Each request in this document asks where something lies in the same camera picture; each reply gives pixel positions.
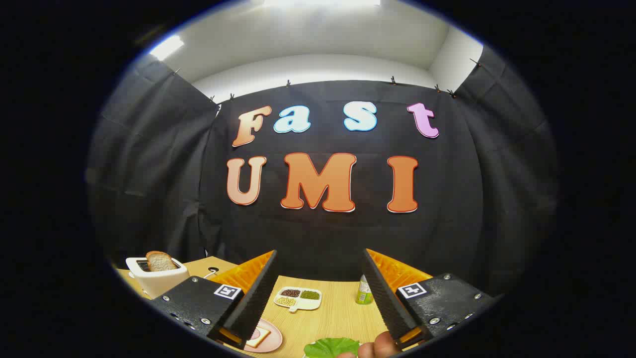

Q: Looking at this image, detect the green label metal bottle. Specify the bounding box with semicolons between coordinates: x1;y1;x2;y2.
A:
356;274;374;305

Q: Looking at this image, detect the ceiling light panel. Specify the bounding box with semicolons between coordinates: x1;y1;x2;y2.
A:
149;35;184;61
263;0;381;6

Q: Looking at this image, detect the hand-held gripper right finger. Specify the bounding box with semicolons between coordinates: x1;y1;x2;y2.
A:
361;248;497;349

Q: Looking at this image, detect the green lettuce leaf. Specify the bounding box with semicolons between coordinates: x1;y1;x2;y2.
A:
304;338;360;358

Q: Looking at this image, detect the white divided dish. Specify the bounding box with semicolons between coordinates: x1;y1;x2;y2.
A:
274;286;322;313

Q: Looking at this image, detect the brown bread slice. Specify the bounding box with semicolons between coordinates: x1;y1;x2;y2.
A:
146;251;178;272

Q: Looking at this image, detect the white toast slice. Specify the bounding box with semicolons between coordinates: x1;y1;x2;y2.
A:
245;328;272;349

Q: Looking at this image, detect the white toaster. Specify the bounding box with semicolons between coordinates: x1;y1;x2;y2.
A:
125;256;190;299

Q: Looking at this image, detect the pink plate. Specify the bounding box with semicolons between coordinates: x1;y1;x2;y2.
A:
243;319;283;354

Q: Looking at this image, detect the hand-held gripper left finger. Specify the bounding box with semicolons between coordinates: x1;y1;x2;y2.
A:
151;250;278;350

